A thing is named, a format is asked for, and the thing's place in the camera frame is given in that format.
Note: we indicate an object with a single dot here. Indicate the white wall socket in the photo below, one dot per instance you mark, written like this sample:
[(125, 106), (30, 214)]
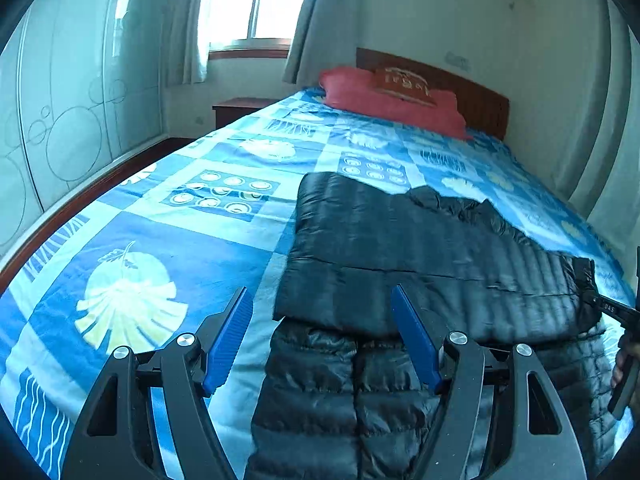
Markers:
[(457, 60)]

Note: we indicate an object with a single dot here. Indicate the red pillow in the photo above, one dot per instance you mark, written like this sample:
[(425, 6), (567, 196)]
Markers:
[(360, 95)]

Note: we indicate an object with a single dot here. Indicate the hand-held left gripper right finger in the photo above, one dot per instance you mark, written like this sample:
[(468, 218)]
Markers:
[(415, 340)]

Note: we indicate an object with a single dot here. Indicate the brown embroidered cushion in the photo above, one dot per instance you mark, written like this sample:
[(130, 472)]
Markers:
[(405, 85)]

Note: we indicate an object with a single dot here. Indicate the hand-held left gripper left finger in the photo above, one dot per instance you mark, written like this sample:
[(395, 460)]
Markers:
[(230, 340)]

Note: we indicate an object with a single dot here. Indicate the black puffer jacket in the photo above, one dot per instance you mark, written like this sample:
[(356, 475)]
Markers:
[(400, 240)]

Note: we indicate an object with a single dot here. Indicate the person's right hand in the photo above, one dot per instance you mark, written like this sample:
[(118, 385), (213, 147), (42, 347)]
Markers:
[(620, 372)]

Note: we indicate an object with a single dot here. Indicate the wooden nightstand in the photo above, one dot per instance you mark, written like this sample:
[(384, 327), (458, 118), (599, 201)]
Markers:
[(235, 110)]

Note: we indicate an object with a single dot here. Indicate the white sheer curtain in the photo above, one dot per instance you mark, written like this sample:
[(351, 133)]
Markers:
[(197, 60)]

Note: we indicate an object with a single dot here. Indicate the wooden framed window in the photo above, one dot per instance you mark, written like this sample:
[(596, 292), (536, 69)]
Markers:
[(270, 0)]

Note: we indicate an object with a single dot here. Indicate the wooden bed frame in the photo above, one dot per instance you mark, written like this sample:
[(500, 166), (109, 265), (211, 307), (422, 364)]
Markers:
[(60, 210)]

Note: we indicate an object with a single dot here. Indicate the wooden headboard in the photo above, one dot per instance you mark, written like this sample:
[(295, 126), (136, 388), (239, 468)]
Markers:
[(480, 95)]

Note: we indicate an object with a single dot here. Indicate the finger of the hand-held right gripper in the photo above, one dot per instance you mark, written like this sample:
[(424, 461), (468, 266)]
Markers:
[(607, 306)]

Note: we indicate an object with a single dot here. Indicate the frosted glass wardrobe doors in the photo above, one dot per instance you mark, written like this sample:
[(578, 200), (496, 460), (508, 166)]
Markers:
[(75, 85)]

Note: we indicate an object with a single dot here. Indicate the grey curtain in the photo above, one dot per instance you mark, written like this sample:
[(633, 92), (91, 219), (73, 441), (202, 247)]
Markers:
[(320, 20)]

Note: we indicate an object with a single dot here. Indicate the blue patterned bedsheet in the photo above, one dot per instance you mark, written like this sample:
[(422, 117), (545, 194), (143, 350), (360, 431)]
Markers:
[(150, 200)]

